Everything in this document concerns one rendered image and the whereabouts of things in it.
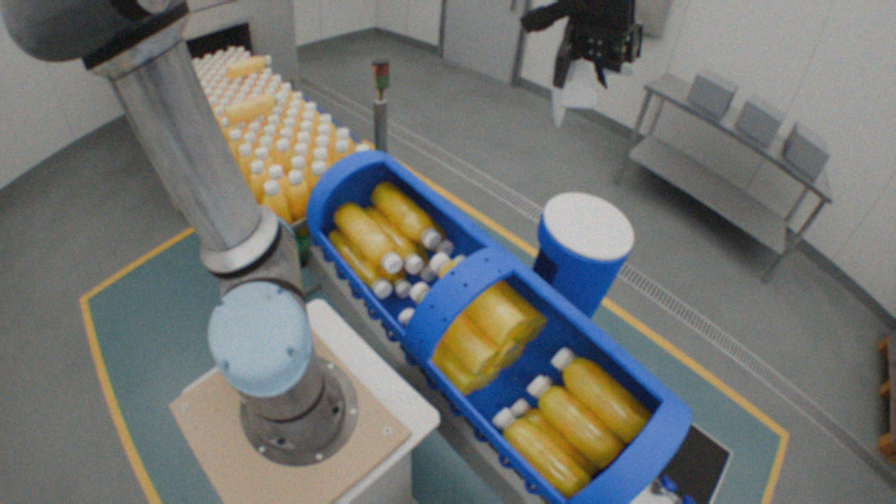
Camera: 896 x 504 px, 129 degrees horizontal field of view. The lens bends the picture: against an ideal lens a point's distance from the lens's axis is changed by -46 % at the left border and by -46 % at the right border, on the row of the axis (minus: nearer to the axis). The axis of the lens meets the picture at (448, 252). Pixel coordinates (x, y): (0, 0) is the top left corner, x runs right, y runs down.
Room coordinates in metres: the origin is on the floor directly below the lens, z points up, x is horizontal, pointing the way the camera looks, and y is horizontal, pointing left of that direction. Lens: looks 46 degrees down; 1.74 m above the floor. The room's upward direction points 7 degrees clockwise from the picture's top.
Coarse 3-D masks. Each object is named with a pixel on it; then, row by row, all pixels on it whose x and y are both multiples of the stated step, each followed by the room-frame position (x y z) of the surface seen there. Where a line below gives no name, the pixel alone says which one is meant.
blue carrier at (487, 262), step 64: (320, 192) 0.66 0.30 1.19; (448, 256) 0.67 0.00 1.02; (512, 256) 0.52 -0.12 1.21; (384, 320) 0.42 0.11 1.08; (448, 320) 0.36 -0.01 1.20; (576, 320) 0.37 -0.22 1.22; (448, 384) 0.29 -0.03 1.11; (512, 384) 0.37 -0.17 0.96; (640, 384) 0.31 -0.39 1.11; (512, 448) 0.18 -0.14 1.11; (640, 448) 0.15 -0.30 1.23
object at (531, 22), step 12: (564, 0) 0.51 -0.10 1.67; (576, 0) 0.50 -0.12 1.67; (528, 12) 0.56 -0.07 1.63; (540, 12) 0.54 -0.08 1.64; (552, 12) 0.52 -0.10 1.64; (564, 12) 0.51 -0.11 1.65; (576, 12) 0.50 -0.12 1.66; (528, 24) 0.55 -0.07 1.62; (540, 24) 0.54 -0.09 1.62; (552, 24) 0.56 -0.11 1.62
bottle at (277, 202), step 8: (280, 192) 0.78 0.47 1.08; (264, 200) 0.75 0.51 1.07; (272, 200) 0.75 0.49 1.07; (280, 200) 0.76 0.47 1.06; (272, 208) 0.74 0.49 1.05; (280, 208) 0.75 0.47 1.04; (288, 208) 0.78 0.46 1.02; (280, 216) 0.75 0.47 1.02; (288, 216) 0.77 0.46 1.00; (288, 224) 0.76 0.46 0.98
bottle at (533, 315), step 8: (496, 288) 0.48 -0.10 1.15; (504, 288) 0.48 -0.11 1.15; (512, 288) 0.49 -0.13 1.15; (512, 296) 0.46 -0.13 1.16; (520, 296) 0.47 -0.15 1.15; (520, 304) 0.44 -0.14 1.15; (528, 304) 0.45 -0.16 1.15; (528, 312) 0.43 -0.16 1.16; (536, 312) 0.43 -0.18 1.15; (528, 320) 0.41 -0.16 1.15; (536, 320) 0.43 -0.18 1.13; (528, 328) 0.42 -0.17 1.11; (520, 336) 0.40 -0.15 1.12
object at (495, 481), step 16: (320, 272) 0.68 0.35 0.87; (336, 288) 0.63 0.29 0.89; (336, 304) 0.60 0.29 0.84; (352, 320) 0.55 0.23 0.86; (368, 336) 0.50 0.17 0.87; (384, 352) 0.46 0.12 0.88; (400, 368) 0.42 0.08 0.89; (416, 384) 0.38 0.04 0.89; (448, 400) 0.34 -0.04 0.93; (448, 432) 0.28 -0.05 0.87; (464, 448) 0.25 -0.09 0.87; (480, 464) 0.21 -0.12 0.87; (496, 480) 0.18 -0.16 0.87; (512, 496) 0.14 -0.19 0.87; (640, 496) 0.12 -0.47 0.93; (656, 496) 0.12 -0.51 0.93
